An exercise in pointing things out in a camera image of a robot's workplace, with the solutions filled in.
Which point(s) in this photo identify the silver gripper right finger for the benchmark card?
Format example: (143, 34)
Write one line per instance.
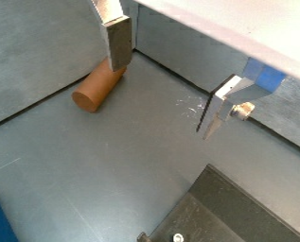
(230, 98)

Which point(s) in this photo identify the black curved cradle stand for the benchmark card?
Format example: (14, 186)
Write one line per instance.
(217, 212)

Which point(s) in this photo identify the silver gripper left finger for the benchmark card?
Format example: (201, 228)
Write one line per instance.
(115, 28)

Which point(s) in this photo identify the brown round cylinder peg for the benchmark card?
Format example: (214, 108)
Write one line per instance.
(95, 87)

